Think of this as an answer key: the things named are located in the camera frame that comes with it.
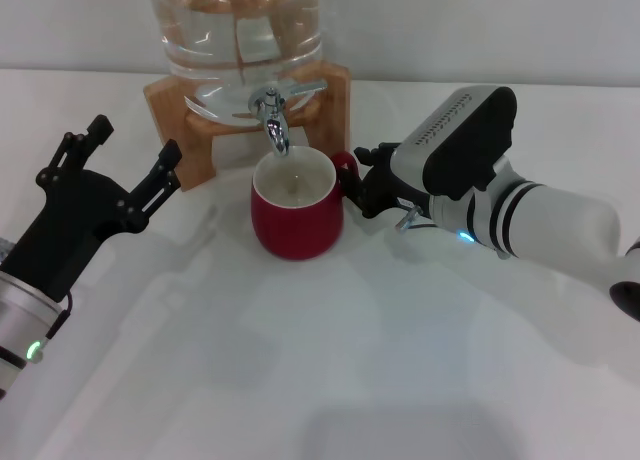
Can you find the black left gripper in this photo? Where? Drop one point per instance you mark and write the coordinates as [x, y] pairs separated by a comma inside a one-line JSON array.
[[80, 215]]

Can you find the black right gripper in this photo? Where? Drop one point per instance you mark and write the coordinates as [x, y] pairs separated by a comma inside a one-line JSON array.
[[385, 190]]

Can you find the red ceramic cup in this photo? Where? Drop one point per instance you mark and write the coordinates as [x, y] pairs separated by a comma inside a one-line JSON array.
[[295, 230]]

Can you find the chrome faucet with lever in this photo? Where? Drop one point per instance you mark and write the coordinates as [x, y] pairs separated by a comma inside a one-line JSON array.
[[272, 112]]

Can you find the wooden dispenser stand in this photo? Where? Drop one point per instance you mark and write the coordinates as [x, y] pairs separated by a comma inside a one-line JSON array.
[[330, 125]]

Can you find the glass water dispenser jar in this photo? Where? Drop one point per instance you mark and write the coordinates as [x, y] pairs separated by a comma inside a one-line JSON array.
[[225, 30]]

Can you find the silver black wrist camera box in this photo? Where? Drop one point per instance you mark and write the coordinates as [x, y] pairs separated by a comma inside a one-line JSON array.
[[465, 145]]

